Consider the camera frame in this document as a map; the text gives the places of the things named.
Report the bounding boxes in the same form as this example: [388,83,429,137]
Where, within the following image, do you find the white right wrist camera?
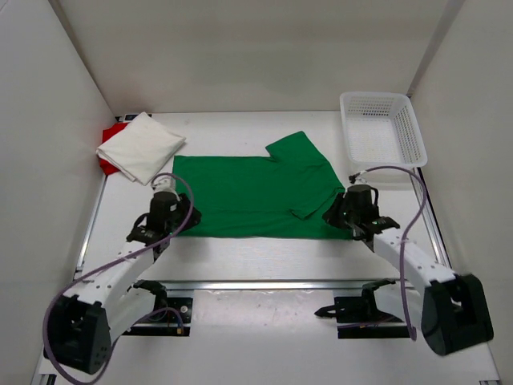
[349,171,366,184]

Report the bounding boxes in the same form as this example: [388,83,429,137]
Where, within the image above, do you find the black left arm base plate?
[123,290,194,337]

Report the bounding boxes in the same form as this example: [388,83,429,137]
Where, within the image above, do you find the white plastic laundry basket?
[339,91,428,171]

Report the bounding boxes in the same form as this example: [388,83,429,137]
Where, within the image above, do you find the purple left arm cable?
[42,172,196,385]

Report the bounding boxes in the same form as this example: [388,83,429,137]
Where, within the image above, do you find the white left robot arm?
[42,190,201,375]

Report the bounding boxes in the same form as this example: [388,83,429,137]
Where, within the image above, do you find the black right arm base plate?
[314,296,410,340]

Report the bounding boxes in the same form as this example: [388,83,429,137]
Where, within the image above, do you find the green t-shirt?
[172,132,351,240]

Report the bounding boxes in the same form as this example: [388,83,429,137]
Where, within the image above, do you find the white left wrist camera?
[151,176,176,194]

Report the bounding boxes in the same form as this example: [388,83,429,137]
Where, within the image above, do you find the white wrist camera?
[349,171,366,184]
[151,176,176,194]

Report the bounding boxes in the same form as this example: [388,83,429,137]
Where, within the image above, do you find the red t-shirt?
[99,123,131,176]

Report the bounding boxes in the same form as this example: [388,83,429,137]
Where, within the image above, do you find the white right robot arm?
[316,184,494,356]

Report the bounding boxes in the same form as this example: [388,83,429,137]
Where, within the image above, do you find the white t-shirt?
[96,112,186,185]

